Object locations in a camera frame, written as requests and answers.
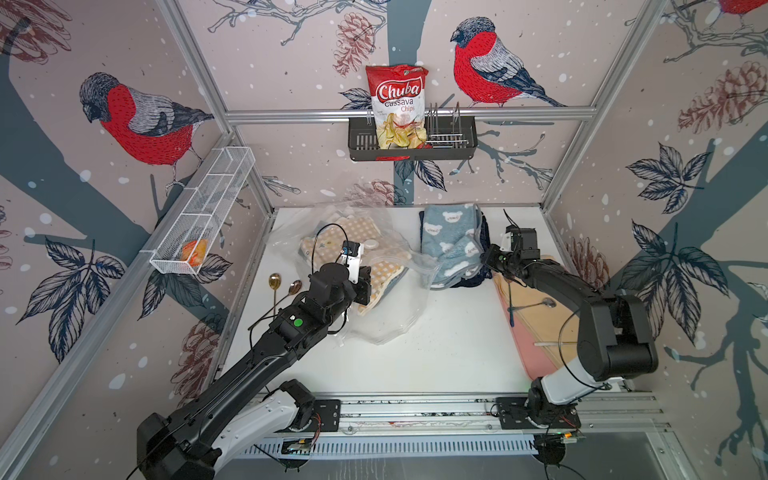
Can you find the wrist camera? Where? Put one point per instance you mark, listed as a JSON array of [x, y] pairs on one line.
[[351, 256], [521, 239]]

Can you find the copper spoon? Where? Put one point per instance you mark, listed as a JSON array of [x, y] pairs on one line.
[[294, 288]]

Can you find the beige pink cutting board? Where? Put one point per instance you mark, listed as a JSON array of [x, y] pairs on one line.
[[536, 329]]

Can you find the clear plastic vacuum bag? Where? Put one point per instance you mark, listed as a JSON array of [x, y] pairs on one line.
[[400, 276]]

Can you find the silver spoon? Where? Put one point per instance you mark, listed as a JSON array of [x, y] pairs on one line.
[[547, 302]]

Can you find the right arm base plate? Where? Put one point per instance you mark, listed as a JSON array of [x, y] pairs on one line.
[[518, 413]]

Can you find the orange item in basket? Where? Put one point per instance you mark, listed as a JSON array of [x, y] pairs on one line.
[[193, 253]]

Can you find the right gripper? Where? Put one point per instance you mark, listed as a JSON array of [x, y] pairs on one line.
[[491, 250]]

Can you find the red Chuba chips bag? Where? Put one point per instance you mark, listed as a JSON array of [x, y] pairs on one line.
[[398, 105]]

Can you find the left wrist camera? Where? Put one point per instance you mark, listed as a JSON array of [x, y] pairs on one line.
[[351, 256]]

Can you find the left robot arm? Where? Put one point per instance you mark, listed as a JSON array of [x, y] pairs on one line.
[[197, 440]]

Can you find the white mesh wall basket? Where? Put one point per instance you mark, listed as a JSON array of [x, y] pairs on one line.
[[206, 210]]

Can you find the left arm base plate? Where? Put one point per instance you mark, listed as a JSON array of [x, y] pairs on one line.
[[323, 416]]

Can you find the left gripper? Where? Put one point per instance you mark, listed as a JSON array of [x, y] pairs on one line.
[[363, 285]]

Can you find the light blue bear blanket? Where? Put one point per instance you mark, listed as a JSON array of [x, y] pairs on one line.
[[453, 246]]

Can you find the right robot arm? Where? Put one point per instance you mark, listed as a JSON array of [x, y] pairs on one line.
[[614, 338]]

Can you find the navy star blanket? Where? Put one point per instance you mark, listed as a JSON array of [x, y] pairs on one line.
[[483, 264]]

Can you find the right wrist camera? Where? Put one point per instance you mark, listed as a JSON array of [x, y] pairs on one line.
[[521, 239]]

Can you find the gold spoon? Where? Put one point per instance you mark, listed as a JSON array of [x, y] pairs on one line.
[[274, 283]]

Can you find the black wall shelf basket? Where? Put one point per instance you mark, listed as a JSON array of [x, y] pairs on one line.
[[436, 138]]

